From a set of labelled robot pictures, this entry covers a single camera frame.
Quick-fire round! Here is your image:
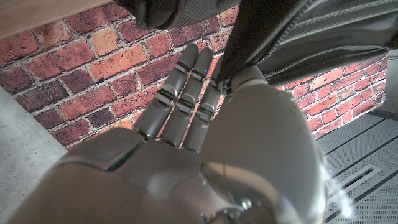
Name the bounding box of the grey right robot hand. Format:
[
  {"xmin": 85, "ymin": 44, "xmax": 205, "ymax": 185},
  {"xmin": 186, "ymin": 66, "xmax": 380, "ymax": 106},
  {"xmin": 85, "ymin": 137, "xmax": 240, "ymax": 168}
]
[{"xmin": 6, "ymin": 42, "xmax": 327, "ymax": 224}]

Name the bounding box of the black backpack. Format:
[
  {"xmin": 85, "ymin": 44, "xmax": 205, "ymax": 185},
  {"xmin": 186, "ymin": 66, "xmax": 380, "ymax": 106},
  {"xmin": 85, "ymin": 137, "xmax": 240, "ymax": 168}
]
[{"xmin": 113, "ymin": 0, "xmax": 398, "ymax": 94}]

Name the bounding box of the brick print backdrop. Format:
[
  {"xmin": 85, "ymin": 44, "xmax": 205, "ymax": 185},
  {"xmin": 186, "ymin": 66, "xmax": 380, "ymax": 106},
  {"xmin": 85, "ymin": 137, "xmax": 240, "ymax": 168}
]
[{"xmin": 0, "ymin": 2, "xmax": 389, "ymax": 147}]

